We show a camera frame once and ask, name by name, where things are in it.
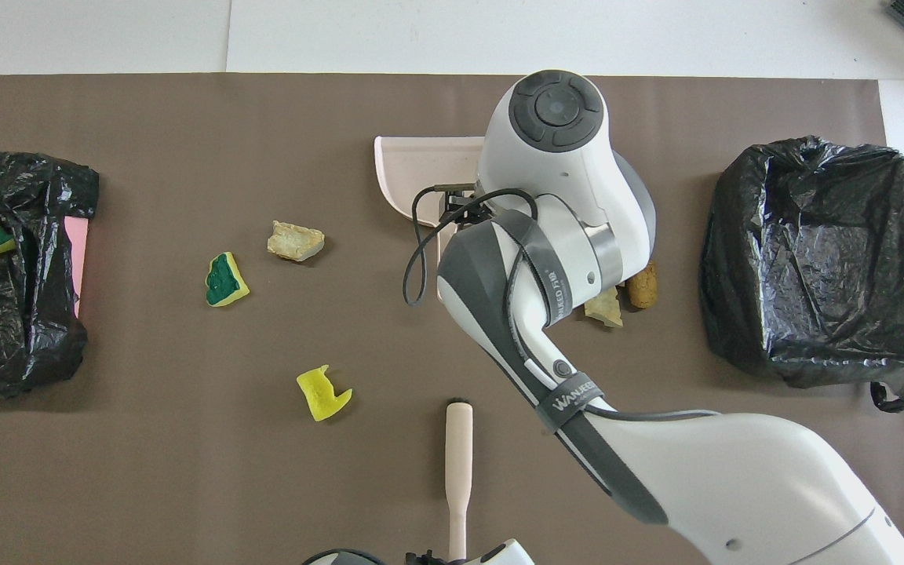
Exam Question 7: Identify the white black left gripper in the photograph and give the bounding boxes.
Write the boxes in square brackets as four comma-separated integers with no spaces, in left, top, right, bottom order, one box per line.
[405,538,536,565]

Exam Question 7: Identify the beige handled black bristle brush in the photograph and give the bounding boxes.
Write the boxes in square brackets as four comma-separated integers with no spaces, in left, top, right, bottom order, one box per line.
[444,398,474,563]

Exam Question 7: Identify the brown paper table mat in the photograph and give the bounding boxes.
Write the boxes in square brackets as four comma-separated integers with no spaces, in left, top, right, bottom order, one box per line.
[0,73,904,565]

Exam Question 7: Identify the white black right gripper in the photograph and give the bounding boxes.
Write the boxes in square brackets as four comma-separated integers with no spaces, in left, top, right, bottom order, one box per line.
[443,191,492,228]

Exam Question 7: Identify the orange brown foam chunk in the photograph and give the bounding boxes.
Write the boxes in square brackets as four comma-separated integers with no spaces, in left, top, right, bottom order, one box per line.
[627,261,658,310]

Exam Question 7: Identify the yellow foam chunk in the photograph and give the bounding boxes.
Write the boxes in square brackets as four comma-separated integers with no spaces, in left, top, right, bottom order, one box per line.
[296,364,353,422]

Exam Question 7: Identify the beige plastic dustpan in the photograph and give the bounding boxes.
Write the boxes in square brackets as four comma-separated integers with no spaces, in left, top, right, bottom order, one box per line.
[374,135,487,304]

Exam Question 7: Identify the beige foam chunk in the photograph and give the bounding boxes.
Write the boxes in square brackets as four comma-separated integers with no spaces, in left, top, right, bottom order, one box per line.
[584,285,624,328]
[267,221,326,263]

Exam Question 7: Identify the pink bin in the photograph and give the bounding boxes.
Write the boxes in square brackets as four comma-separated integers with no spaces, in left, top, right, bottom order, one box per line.
[65,217,89,319]

